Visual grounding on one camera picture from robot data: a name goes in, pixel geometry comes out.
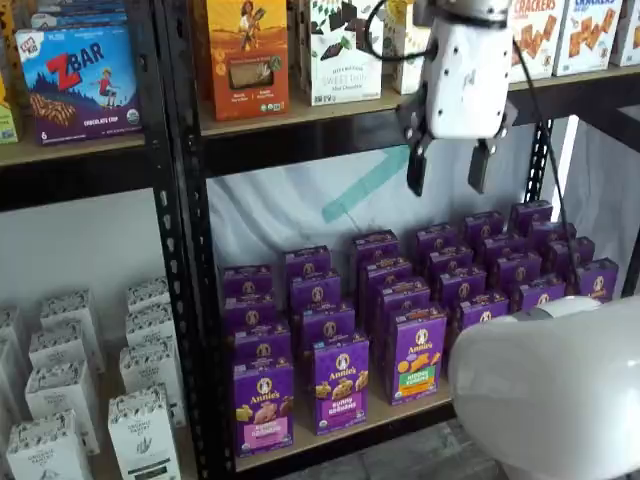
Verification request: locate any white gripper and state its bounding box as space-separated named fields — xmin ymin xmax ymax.
xmin=397 ymin=17 xmax=518 ymax=198

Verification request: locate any purple box with pink patch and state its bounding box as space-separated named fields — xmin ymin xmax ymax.
xmin=233 ymin=356 xmax=296 ymax=458

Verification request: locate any white yellow Simple Mills box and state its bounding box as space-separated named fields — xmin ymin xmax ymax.
xmin=385 ymin=0 xmax=432 ymax=96

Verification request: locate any white mint chocolate thins box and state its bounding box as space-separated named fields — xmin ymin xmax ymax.
xmin=298 ymin=0 xmax=385 ymax=108

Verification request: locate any white crackers box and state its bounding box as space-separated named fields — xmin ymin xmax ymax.
xmin=551 ymin=0 xmax=624 ymax=78
xmin=507 ymin=0 xmax=560 ymax=84

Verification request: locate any purple box with green patch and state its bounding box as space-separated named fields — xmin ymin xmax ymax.
xmin=388 ymin=304 xmax=448 ymax=407

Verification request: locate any wooden shelf board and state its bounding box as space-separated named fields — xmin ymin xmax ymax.
xmin=199 ymin=63 xmax=640 ymax=139
xmin=0 ymin=133 xmax=149 ymax=167
xmin=234 ymin=384 xmax=461 ymax=472

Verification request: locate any white snack box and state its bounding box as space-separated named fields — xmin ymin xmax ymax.
xmin=609 ymin=0 xmax=640 ymax=68

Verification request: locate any orange cracker box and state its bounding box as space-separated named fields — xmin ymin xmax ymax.
xmin=197 ymin=0 xmax=291 ymax=123

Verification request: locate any purple Annie's bunny grahams box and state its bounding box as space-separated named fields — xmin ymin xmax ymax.
xmin=311 ymin=332 xmax=371 ymax=437

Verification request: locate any white organic pantry box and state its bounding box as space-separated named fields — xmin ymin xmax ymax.
xmin=0 ymin=339 xmax=31 ymax=424
xmin=124 ymin=304 xmax=176 ymax=346
xmin=118 ymin=339 xmax=187 ymax=427
xmin=107 ymin=383 xmax=182 ymax=480
xmin=125 ymin=277 xmax=172 ymax=311
xmin=28 ymin=324 xmax=106 ymax=374
xmin=5 ymin=409 xmax=94 ymax=480
xmin=39 ymin=288 xmax=99 ymax=331
xmin=0 ymin=305 xmax=24 ymax=346
xmin=24 ymin=359 xmax=102 ymax=455

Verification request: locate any blue purple Zbar box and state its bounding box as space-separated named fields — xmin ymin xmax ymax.
xmin=14 ymin=24 xmax=144 ymax=147

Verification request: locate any blue snack box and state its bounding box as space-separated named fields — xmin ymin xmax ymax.
xmin=29 ymin=0 xmax=129 ymax=30

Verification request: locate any yellow green snack box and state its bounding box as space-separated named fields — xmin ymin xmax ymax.
xmin=0 ymin=74 xmax=22 ymax=146

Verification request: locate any yellow black patterned box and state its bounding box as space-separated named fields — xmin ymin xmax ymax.
xmin=0 ymin=0 xmax=17 ymax=76

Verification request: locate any white cloth backdrop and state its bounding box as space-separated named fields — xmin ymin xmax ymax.
xmin=206 ymin=114 xmax=626 ymax=301

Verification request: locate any black metal shelving unit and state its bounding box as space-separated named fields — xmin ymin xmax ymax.
xmin=0 ymin=0 xmax=201 ymax=480
xmin=154 ymin=0 xmax=640 ymax=480

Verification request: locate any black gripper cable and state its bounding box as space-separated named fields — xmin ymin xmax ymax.
xmin=366 ymin=0 xmax=584 ymax=299

